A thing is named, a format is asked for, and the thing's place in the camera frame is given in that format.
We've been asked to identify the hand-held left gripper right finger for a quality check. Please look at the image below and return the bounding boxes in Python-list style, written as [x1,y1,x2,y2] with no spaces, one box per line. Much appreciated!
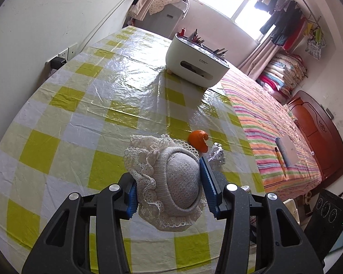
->
[198,156,324,274]

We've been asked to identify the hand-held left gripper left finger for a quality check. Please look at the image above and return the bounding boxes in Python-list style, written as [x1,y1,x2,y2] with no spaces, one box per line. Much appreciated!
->
[21,174,139,274]

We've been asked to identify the cream lace knit hat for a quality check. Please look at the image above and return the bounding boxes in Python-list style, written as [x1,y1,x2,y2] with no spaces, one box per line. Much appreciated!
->
[123,134,208,232]

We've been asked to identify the cream plastic bin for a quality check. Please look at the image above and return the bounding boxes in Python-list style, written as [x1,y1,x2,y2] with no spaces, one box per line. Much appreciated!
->
[285,199,300,226]

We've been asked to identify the crumpled silver foil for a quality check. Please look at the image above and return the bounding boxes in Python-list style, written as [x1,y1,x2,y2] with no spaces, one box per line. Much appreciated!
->
[207,143,227,167]

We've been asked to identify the orange peel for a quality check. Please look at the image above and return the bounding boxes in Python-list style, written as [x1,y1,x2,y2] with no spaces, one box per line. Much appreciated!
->
[188,130,209,152]

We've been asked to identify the brown pencil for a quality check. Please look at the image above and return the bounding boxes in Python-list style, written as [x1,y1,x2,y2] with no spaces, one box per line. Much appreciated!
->
[274,147,288,177]

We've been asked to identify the blue pencil case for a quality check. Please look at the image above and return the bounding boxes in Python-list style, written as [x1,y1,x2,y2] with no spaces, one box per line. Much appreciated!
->
[275,135,299,168]

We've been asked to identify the bed with striped cover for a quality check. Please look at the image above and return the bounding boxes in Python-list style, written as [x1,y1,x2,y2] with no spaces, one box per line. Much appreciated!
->
[221,68,322,202]

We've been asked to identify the wooden headboard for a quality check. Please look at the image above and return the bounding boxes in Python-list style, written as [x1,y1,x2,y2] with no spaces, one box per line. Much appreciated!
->
[287,90,343,182]

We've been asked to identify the yellow checked tablecloth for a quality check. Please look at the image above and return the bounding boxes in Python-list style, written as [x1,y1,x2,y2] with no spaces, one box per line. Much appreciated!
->
[0,25,266,274]

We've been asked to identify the white desktop organizer box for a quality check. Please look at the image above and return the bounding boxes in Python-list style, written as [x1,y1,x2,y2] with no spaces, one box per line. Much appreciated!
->
[165,33,230,87]

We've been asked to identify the stack of folded quilts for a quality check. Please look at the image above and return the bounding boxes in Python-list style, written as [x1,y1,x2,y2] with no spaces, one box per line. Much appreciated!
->
[256,52,308,97]

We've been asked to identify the beige curtain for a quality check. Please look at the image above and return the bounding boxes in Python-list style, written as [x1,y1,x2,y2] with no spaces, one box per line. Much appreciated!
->
[240,38,278,76]

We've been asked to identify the bundle of pens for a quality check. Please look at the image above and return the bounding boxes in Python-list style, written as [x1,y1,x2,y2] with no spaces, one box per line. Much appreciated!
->
[177,28,228,57]

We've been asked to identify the black power adapter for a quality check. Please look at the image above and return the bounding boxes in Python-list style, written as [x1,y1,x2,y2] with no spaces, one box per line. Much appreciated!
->
[51,57,67,70]

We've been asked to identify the floral peg bag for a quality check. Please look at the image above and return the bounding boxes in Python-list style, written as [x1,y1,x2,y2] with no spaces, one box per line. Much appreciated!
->
[305,36,326,60]

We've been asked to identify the grey washing machine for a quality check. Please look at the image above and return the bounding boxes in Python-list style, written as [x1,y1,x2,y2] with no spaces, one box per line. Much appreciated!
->
[143,0,189,39]

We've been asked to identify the row of hanging clothes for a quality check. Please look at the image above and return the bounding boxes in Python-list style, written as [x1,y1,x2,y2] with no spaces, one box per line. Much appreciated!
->
[233,0,308,50]

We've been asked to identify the window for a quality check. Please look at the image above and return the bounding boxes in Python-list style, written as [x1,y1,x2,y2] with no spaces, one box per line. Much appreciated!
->
[186,0,272,42]

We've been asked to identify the bundle of green hangers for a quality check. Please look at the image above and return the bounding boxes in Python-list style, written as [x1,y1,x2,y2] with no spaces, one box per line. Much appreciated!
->
[304,23,323,42]

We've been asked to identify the pile of pink clothes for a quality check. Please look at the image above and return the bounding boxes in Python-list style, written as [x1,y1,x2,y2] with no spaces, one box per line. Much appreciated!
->
[127,0,166,26]

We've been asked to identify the hanging clothes on rod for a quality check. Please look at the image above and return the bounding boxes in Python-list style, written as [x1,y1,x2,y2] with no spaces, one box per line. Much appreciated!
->
[286,0,322,27]

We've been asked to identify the white wall socket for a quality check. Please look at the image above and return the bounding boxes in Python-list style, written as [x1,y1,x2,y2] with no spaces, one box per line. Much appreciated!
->
[58,42,79,60]

